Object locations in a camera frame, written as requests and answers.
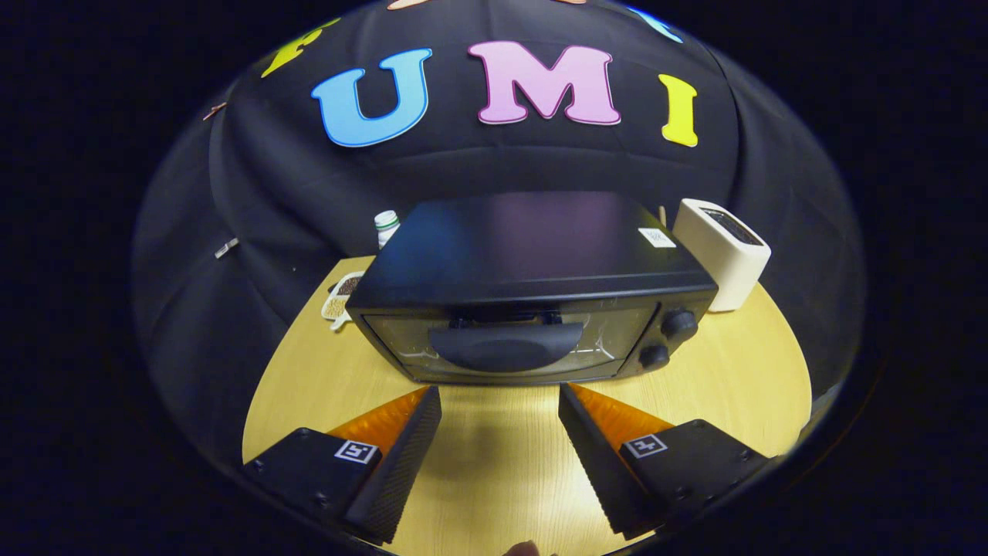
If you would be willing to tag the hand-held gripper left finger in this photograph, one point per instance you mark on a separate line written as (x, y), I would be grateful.
(401, 471)

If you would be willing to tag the white divided snack dish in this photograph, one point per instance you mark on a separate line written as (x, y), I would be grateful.
(337, 305)

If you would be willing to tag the black toaster oven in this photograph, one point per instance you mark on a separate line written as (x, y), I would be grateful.
(525, 247)

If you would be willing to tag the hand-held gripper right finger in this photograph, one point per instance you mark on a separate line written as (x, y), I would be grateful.
(598, 471)

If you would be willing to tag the white bread toaster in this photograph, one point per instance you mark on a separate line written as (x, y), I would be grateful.
(725, 270)

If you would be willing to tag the small white bottle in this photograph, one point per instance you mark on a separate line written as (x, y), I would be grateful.
(387, 228)

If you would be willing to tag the silver cloth clip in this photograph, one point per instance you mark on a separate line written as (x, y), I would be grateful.
(227, 248)

